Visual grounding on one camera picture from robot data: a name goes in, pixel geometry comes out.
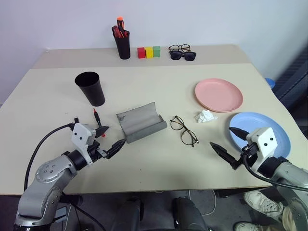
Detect black ribbed object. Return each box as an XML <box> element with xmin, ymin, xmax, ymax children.
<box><xmin>274</xmin><ymin>45</ymin><xmax>308</xmax><ymax>115</ymax></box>

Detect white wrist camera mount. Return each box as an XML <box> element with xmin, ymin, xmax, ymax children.
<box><xmin>245</xmin><ymin>127</ymin><xmax>278</xmax><ymax>174</ymax></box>
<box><xmin>71</xmin><ymin>123</ymin><xmax>97</xmax><ymax>165</ymax></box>

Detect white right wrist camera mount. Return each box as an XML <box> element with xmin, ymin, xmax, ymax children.
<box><xmin>245</xmin><ymin>127</ymin><xmax>278</xmax><ymax>174</ymax></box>

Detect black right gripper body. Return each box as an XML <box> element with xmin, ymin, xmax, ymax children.
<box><xmin>240</xmin><ymin>142</ymin><xmax>257</xmax><ymax>166</ymax></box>

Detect white floor cable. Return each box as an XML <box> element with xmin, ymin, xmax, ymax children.
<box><xmin>188</xmin><ymin>189</ymin><xmax>217</xmax><ymax>216</ymax></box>

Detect blue plate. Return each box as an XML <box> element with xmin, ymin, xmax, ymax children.
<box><xmin>228</xmin><ymin>111</ymin><xmax>292</xmax><ymax>160</ymax></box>

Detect blue round container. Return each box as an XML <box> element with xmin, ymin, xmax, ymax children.
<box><xmin>264</xmin><ymin>77</ymin><xmax>277</xmax><ymax>90</ymax></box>

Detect black marker red ends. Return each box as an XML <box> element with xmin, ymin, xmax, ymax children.
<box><xmin>92</xmin><ymin>107</ymin><xmax>106</xmax><ymax>138</ymax></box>

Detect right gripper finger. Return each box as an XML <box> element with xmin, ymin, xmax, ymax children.
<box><xmin>229</xmin><ymin>127</ymin><xmax>249</xmax><ymax>142</ymax></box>
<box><xmin>209</xmin><ymin>141</ymin><xmax>242</xmax><ymax>171</ymax></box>

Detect thin dark frame glasses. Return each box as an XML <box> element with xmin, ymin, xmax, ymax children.
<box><xmin>167</xmin><ymin>44</ymin><xmax>193</xmax><ymax>52</ymax></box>

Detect black pen holder cup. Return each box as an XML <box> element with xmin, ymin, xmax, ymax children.
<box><xmin>114</xmin><ymin>33</ymin><xmax>131</xmax><ymax>60</ymax></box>

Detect tortoiseshell round glasses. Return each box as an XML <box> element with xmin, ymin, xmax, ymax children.
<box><xmin>169</xmin><ymin>115</ymin><xmax>200</xmax><ymax>148</ymax></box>

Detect grey glasses case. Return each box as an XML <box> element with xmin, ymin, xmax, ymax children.
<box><xmin>116</xmin><ymin>102</ymin><xmax>168</xmax><ymax>144</ymax></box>

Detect white tissue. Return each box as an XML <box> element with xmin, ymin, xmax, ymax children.
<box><xmin>194</xmin><ymin>109</ymin><xmax>218</xmax><ymax>124</ymax></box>

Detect black sunglasses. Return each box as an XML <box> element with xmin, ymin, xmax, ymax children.
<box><xmin>169</xmin><ymin>50</ymin><xmax>197</xmax><ymax>62</ymax></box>

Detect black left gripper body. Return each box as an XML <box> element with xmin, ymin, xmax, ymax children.
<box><xmin>86</xmin><ymin>141</ymin><xmax>108</xmax><ymax>163</ymax></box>

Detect empty black cup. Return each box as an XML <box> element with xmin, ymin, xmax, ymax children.
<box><xmin>74</xmin><ymin>71</ymin><xmax>107</xmax><ymax>107</ymax></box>

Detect beige trouser leg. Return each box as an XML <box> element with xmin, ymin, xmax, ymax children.
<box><xmin>282</xmin><ymin>206</ymin><xmax>297</xmax><ymax>231</ymax></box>

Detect dark rounded shape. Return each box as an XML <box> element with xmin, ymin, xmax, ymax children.
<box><xmin>112</xmin><ymin>196</ymin><xmax>145</xmax><ymax>231</ymax></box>
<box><xmin>171</xmin><ymin>196</ymin><xmax>208</xmax><ymax>231</ymax></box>

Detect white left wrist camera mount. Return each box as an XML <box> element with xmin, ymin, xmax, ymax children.
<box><xmin>71</xmin><ymin>123</ymin><xmax>97</xmax><ymax>165</ymax></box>

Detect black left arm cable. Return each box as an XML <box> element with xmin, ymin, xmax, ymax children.
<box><xmin>23</xmin><ymin>117</ymin><xmax>80</xmax><ymax>192</ymax></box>

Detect pink plate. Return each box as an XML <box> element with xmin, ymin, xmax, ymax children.
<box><xmin>194</xmin><ymin>77</ymin><xmax>244</xmax><ymax>114</ymax></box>

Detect white sneaker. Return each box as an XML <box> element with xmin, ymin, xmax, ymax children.
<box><xmin>234</xmin><ymin>221</ymin><xmax>263</xmax><ymax>231</ymax></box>
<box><xmin>243</xmin><ymin>190</ymin><xmax>285</xmax><ymax>220</ymax></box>

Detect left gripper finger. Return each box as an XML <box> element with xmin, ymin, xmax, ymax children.
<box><xmin>95</xmin><ymin>126</ymin><xmax>111</xmax><ymax>139</ymax></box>
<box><xmin>104</xmin><ymin>138</ymin><xmax>127</xmax><ymax>159</ymax></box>

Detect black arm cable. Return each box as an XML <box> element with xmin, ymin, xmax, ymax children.
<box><xmin>241</xmin><ymin>153</ymin><xmax>308</xmax><ymax>192</ymax></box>
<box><xmin>23</xmin><ymin>117</ymin><xmax>80</xmax><ymax>192</ymax></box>

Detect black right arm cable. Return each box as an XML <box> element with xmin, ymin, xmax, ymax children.
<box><xmin>241</xmin><ymin>153</ymin><xmax>308</xmax><ymax>192</ymax></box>

